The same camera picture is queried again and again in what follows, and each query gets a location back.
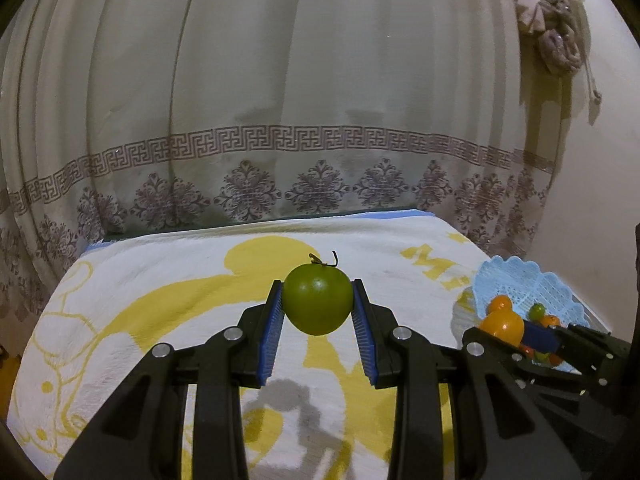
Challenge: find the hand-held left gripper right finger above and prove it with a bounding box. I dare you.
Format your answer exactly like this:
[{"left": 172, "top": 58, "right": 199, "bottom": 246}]
[{"left": 351, "top": 278, "right": 583, "bottom": 480}]

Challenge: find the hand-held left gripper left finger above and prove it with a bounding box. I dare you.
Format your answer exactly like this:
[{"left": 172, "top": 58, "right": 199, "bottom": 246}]
[{"left": 54, "top": 280, "right": 286, "bottom": 480}]

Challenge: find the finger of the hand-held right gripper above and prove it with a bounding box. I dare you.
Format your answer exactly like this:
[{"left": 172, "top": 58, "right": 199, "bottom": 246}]
[
  {"left": 505, "top": 355, "right": 606, "bottom": 403},
  {"left": 524, "top": 322, "right": 636, "bottom": 386}
]

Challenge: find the green tomato with stem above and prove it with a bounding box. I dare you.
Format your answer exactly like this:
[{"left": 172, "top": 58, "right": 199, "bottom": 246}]
[{"left": 282, "top": 251, "right": 353, "bottom": 336}]

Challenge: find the light blue lattice plastic basket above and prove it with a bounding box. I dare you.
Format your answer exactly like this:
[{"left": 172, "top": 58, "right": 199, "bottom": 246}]
[{"left": 470, "top": 255, "right": 593, "bottom": 376}]

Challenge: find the white and yellow printed blanket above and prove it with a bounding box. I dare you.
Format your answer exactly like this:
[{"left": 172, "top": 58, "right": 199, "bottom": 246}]
[{"left": 7, "top": 208, "right": 501, "bottom": 480}]

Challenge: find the beige patterned curtain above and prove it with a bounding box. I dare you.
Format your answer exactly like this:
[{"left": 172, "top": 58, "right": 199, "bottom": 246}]
[{"left": 0, "top": 0, "right": 576, "bottom": 321}]

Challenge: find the beige curtain tie-back with cord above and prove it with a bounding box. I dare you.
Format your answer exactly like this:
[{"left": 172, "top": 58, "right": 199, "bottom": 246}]
[{"left": 515, "top": 0, "right": 603, "bottom": 126}]

